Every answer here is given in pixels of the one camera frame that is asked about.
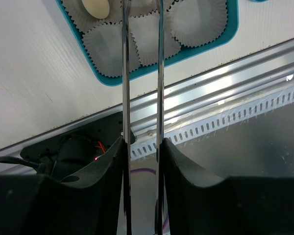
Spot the teal box with paper cups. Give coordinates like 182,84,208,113
58,0,239,86

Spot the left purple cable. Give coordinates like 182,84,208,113
131,167,171,231

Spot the aluminium mounting rail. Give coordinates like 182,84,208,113
0,40,294,167

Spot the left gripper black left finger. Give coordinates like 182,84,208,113
0,138,124,235

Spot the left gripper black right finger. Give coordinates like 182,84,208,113
160,139,294,235

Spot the white oval chocolate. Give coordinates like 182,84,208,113
82,0,110,19

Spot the white slotted cable duct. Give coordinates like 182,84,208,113
129,82,294,161

